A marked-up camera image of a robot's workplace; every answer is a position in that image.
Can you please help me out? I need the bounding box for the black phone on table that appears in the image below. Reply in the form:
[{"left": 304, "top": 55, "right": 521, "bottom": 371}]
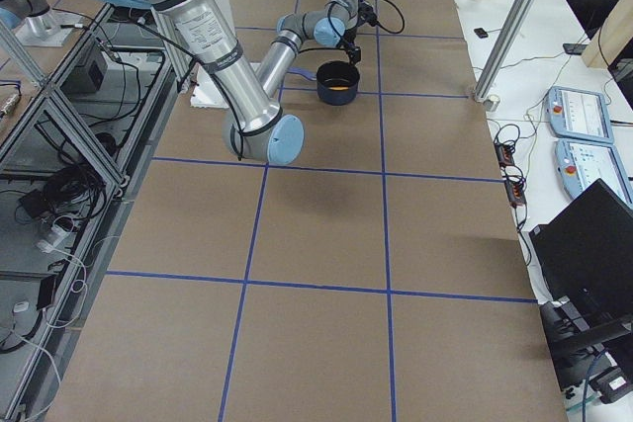
[{"left": 474, "top": 28, "right": 489, "bottom": 39}]

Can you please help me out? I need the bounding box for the black laptop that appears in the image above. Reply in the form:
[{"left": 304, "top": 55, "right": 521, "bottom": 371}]
[{"left": 529, "top": 179, "right": 632, "bottom": 317}]

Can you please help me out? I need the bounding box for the near blue teach pendant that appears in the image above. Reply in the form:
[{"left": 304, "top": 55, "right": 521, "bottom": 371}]
[{"left": 555, "top": 138, "right": 632, "bottom": 207}]

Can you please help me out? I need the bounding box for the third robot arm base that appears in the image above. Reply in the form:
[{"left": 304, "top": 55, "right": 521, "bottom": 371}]
[{"left": 1, "top": 0, "right": 70, "bottom": 47}]

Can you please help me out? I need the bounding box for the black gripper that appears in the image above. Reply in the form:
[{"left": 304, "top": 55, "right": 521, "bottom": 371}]
[{"left": 340, "top": 29, "right": 362, "bottom": 65}]

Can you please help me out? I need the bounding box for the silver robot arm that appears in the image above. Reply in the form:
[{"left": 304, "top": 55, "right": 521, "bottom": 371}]
[{"left": 101, "top": 0, "right": 358, "bottom": 165}]

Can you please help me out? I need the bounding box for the aluminium side frame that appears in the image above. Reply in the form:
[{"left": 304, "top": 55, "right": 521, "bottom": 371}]
[{"left": 1, "top": 6, "right": 192, "bottom": 421}]

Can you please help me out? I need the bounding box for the blue teach pendant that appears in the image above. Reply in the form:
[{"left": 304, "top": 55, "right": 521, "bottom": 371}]
[
  {"left": 555, "top": 138, "right": 632, "bottom": 207},
  {"left": 543, "top": 86, "right": 614, "bottom": 144}
]

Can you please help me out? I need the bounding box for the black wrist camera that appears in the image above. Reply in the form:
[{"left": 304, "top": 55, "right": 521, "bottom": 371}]
[{"left": 358, "top": 2, "right": 379, "bottom": 27}]

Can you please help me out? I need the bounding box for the far blue teach pendant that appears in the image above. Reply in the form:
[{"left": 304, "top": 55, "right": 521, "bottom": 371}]
[{"left": 543, "top": 86, "right": 614, "bottom": 144}]

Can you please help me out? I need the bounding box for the dark blue pot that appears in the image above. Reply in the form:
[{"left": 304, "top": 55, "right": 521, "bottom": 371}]
[{"left": 288, "top": 60, "right": 360, "bottom": 106}]

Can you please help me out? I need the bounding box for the aluminium frame post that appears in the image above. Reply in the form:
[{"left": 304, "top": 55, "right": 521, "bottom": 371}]
[{"left": 473, "top": 0, "right": 535, "bottom": 103}]

